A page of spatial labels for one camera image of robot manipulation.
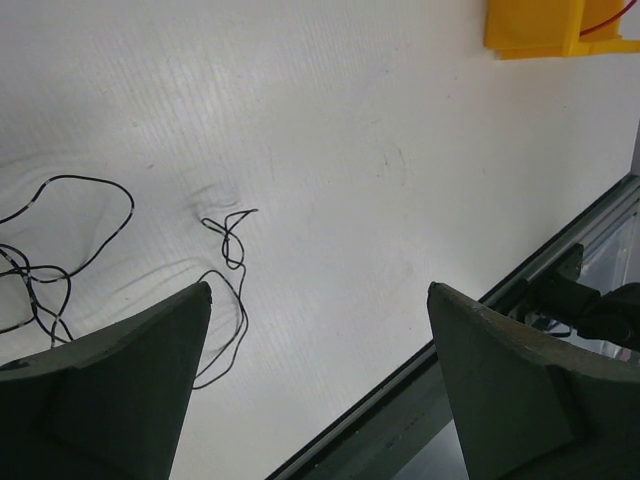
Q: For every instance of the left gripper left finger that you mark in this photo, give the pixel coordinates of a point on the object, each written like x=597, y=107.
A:
x=109, y=405

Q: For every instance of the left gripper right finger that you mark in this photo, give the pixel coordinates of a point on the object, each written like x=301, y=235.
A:
x=527, y=405

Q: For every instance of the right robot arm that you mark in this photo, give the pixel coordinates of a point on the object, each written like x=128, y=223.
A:
x=556, y=294

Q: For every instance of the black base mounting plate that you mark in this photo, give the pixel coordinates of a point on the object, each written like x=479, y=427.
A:
x=405, y=428

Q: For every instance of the yellow storage bin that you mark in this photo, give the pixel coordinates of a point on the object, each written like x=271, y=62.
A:
x=529, y=29

